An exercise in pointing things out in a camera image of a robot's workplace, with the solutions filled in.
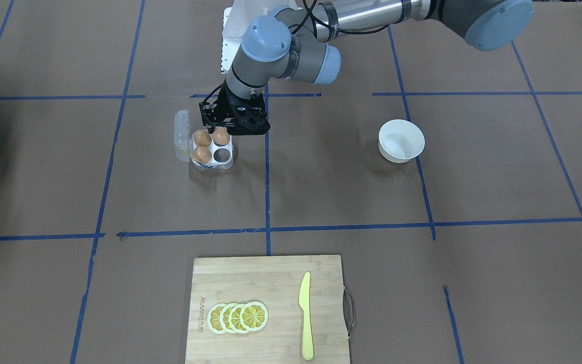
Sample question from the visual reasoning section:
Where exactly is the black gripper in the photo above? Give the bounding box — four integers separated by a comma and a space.
214, 81, 254, 133

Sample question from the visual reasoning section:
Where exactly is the brown egg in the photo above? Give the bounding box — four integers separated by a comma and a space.
211, 127, 231, 147
192, 146, 213, 164
192, 129, 213, 147

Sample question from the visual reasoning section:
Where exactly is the clear plastic egg box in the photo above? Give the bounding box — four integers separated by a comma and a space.
173, 110, 235, 171

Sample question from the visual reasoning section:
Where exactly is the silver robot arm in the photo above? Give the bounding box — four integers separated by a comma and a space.
199, 1, 534, 135

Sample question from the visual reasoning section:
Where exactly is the brown egg in box front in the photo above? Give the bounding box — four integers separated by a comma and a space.
192, 146, 213, 164

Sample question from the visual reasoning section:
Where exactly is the white bowl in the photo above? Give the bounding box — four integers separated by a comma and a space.
378, 119, 425, 163

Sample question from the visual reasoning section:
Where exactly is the wooden cutting board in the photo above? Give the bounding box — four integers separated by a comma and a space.
185, 254, 351, 363

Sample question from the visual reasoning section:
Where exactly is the yellow plastic knife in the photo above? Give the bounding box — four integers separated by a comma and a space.
298, 271, 314, 361

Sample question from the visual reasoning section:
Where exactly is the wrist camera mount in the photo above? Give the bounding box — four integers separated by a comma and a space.
199, 93, 271, 135

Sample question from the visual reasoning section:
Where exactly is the white pedestal column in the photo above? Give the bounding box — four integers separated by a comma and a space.
220, 1, 250, 74

